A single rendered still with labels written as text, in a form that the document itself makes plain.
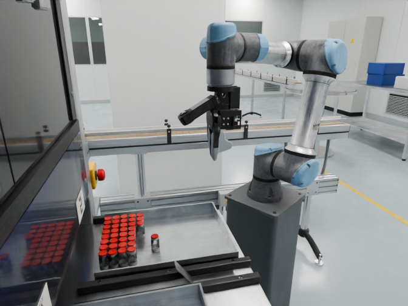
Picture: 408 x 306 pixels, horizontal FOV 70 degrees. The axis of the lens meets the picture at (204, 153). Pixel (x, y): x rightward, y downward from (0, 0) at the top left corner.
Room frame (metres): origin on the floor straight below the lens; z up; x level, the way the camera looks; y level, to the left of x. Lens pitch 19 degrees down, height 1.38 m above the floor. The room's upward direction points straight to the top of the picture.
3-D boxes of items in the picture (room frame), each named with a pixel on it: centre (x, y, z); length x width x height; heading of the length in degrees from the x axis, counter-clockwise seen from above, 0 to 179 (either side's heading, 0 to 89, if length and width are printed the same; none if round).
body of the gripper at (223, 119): (0.80, -0.05, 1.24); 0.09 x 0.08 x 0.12; 103
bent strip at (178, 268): (0.54, 0.00, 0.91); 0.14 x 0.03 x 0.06; 104
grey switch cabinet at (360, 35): (7.06, -3.30, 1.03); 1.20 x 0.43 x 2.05; 13
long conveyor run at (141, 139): (1.70, -0.01, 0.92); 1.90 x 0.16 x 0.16; 103
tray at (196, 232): (0.69, 0.11, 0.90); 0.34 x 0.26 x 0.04; 103
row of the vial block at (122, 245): (0.67, 0.22, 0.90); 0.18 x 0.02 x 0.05; 13
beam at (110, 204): (1.73, -0.16, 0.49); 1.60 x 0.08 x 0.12; 103
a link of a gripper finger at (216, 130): (0.77, -0.03, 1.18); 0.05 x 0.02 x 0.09; 13
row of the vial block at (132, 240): (0.67, 0.19, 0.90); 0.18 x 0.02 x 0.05; 13
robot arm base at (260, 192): (1.15, -0.27, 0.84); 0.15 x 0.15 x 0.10
